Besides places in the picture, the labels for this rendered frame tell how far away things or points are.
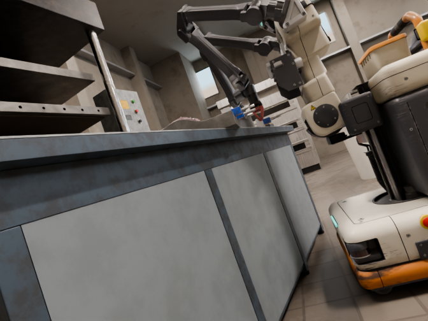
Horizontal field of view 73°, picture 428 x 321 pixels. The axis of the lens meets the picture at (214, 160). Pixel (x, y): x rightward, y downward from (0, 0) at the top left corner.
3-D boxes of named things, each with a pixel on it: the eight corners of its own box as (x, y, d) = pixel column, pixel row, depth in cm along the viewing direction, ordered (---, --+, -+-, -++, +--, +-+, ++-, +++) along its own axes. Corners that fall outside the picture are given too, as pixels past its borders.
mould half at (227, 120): (242, 129, 135) (234, 107, 135) (235, 123, 109) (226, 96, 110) (148, 166, 144) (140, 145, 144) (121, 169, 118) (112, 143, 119)
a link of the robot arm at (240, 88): (237, 81, 151) (243, 72, 156) (224, 91, 160) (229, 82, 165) (253, 97, 155) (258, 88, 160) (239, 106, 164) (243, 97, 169)
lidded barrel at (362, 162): (405, 162, 364) (383, 109, 368) (414, 167, 312) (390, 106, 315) (356, 176, 389) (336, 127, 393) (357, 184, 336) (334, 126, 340)
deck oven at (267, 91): (249, 193, 671) (215, 102, 683) (257, 186, 800) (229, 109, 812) (325, 168, 621) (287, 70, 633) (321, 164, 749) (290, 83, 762)
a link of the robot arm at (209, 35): (197, 35, 172) (203, 29, 179) (199, 57, 181) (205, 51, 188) (271, 42, 158) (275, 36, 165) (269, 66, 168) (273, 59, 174)
